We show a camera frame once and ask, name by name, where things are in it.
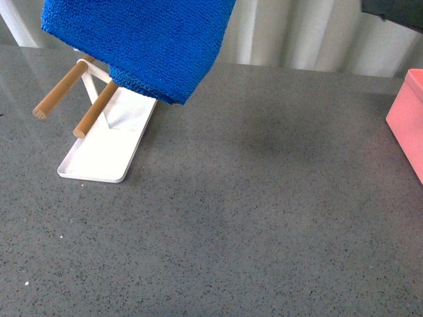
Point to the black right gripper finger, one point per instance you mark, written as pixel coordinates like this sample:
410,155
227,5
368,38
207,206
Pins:
407,13

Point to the blue microfiber cloth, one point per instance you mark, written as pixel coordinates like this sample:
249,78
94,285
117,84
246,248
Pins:
160,49

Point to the white pleated curtain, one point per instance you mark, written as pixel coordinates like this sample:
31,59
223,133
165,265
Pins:
329,36

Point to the pink plastic box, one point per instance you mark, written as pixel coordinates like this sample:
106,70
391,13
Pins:
405,119

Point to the white towel rack stand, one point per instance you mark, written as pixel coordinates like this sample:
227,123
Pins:
109,133

